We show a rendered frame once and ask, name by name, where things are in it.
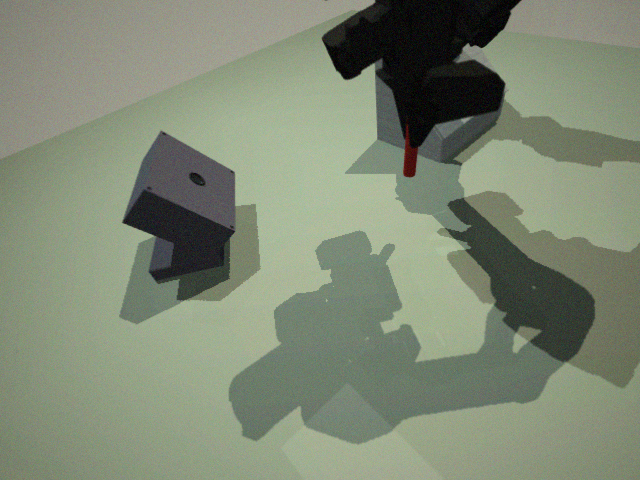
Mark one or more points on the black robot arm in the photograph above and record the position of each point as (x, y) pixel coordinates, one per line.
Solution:
(365, 37)

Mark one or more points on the red peg with white band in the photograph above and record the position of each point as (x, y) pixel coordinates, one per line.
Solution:
(410, 157)

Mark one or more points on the grey sloped panel with hole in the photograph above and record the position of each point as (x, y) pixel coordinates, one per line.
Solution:
(187, 200)

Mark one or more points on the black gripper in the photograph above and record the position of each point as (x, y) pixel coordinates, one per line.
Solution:
(429, 90)

